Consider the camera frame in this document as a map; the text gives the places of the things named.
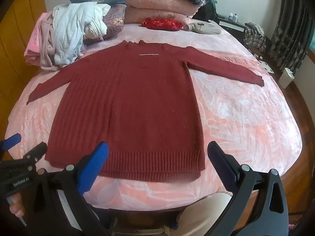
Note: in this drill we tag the dark desk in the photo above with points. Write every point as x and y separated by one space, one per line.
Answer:
232 25

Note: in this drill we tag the person's left hand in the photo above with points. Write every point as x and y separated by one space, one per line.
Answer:
16 205

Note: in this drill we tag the dark red knit sweater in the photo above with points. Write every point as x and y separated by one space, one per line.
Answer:
135 103

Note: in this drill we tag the pink floral bedspread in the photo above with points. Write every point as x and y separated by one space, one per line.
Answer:
233 115

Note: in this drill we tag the purple patterned pillow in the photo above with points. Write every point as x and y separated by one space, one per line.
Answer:
115 19

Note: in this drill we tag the dark patterned curtain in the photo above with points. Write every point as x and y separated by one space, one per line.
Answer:
288 29

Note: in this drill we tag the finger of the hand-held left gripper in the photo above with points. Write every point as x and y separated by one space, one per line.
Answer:
37 152
13 140

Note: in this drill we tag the red embroidered pouch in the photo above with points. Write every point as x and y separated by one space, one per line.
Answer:
162 24

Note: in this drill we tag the white striped garment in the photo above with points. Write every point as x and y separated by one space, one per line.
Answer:
66 34

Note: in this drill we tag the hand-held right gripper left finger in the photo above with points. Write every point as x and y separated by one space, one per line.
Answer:
97 161

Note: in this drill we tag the white zip garment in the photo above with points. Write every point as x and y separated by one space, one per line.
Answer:
94 27

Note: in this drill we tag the person's beige trouser leg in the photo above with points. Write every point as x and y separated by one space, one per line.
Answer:
204 213

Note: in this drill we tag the plaid cloth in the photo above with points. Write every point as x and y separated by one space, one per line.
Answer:
254 36

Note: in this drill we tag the black bag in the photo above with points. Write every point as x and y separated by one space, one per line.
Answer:
208 11

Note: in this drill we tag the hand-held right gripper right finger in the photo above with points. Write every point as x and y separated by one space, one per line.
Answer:
221 158

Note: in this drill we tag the white bottle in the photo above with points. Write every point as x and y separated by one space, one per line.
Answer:
235 17

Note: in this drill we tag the white bin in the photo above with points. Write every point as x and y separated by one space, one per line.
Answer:
286 78

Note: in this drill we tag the white perforated slipper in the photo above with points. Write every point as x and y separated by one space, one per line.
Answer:
267 67

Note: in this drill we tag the pink folded garment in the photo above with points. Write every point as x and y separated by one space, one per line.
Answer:
34 46

